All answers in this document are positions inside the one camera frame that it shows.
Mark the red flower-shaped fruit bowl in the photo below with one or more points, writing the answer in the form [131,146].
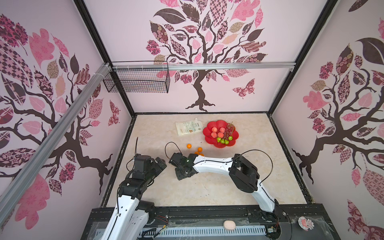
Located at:
[213,141]

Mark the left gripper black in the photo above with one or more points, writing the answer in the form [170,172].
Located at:
[161,162]

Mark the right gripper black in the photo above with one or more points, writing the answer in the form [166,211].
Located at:
[178,175]

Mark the aluminium rail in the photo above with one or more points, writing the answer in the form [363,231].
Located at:
[17,188]
[221,66]

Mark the aluminium rail back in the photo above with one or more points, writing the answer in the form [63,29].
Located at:
[221,66]

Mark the aluminium rail left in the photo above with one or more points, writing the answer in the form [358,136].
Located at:
[17,188]

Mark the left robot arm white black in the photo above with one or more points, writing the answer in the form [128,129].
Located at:
[131,214]

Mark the black wire basket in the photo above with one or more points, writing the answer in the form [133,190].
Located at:
[138,77]

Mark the white slotted cable duct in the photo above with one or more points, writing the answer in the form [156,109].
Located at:
[194,232]

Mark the pink round sticker toy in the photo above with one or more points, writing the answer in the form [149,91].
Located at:
[306,224]

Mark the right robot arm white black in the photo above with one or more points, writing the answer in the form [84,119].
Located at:
[229,180]

